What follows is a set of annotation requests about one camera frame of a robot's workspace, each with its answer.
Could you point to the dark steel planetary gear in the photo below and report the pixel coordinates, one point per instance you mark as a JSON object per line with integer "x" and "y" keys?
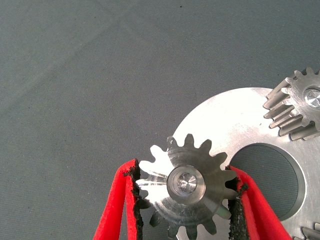
{"x": 300, "y": 112}

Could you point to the dark grey table cloth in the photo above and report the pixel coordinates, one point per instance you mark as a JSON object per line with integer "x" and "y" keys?
{"x": 87, "y": 75}

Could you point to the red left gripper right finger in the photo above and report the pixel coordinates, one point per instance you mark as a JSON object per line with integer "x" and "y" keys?
{"x": 255, "y": 212}

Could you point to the shiny steel planetary gear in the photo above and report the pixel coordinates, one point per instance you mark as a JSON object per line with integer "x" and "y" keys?
{"x": 310, "y": 233}
{"x": 192, "y": 160}

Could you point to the round metal carrier plate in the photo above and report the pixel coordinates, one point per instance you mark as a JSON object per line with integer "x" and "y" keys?
{"x": 237, "y": 120}

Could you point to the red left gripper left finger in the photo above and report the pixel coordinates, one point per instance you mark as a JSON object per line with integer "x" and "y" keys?
{"x": 112, "y": 205}

